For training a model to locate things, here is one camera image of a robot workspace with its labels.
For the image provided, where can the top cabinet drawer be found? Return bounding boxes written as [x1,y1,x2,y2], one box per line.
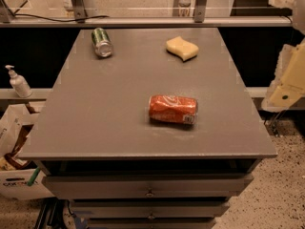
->
[43,174,254,199]

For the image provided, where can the green marker pen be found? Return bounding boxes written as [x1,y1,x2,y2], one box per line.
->
[27,167,40,187]

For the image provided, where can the white pump bottle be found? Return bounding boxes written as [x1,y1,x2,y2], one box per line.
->
[5,65,32,98]

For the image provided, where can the cabinet drawer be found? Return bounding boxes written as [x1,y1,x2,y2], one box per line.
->
[43,174,254,199]
[71,199,229,219]
[89,219,216,229]

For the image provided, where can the yellow sponge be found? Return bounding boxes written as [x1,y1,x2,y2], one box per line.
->
[166,36,199,61]

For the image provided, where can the middle cabinet drawer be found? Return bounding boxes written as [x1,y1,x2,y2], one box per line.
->
[71,199,229,219]

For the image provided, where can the black cable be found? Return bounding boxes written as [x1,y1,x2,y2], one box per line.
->
[0,0,110,23]

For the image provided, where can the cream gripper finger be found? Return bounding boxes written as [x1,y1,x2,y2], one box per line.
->
[265,43,305,113]

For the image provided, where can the bottom cabinet drawer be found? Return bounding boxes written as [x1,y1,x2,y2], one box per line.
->
[89,219,216,229]

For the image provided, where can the white cardboard box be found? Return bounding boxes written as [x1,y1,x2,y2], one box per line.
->
[0,169,53,200]

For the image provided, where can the green soda can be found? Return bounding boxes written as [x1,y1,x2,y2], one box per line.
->
[91,28,113,57]

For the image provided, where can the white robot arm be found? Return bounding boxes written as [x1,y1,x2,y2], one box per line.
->
[261,0,305,113]

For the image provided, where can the white paper bag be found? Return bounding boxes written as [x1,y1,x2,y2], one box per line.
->
[0,102,41,156]

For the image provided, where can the red coke can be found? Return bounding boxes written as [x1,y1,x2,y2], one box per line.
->
[149,94,198,125]

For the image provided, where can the grey drawer cabinet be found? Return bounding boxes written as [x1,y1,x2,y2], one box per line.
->
[21,28,276,229]

